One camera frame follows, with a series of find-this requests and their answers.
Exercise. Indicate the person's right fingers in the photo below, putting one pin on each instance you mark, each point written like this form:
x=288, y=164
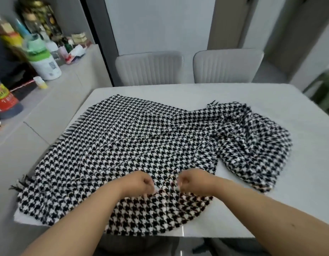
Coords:
x=183, y=182

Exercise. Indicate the person's left forearm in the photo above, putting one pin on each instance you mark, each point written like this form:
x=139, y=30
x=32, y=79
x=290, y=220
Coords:
x=82, y=223

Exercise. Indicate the dark sauce bottle red label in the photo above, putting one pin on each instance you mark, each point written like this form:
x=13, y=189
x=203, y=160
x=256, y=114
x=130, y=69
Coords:
x=6, y=99

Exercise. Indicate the person's right hand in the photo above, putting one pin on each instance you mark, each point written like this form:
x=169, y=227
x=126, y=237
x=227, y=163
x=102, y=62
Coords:
x=200, y=182

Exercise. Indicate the person's right forearm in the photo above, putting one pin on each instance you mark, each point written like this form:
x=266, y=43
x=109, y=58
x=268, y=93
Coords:
x=273, y=223

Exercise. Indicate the small yellow white container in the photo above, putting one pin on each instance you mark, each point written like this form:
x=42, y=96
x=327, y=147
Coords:
x=41, y=82

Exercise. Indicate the beige small box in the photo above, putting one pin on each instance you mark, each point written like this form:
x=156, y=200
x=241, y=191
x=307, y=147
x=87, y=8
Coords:
x=79, y=38

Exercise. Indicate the black white houndstooth scarf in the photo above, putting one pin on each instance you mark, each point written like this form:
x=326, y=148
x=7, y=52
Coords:
x=132, y=135

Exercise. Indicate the clear bottle with yellow label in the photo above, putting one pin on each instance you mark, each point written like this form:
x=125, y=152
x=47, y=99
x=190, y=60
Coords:
x=6, y=30

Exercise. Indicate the grey sideboard cabinet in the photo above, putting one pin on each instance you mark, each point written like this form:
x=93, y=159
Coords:
x=60, y=98

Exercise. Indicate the person's left fingers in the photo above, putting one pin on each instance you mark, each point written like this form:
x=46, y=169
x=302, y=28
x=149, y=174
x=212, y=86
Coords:
x=149, y=185

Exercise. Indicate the grey upholstered chair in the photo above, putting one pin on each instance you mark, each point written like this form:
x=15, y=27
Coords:
x=227, y=66
x=149, y=68

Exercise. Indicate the person's left hand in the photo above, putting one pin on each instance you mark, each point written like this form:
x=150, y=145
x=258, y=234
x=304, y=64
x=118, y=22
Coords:
x=136, y=183

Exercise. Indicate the white jug with green cap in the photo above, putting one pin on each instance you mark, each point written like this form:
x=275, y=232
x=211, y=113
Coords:
x=44, y=61

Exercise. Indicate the white red paper packet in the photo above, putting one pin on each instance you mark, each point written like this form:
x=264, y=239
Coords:
x=75, y=53

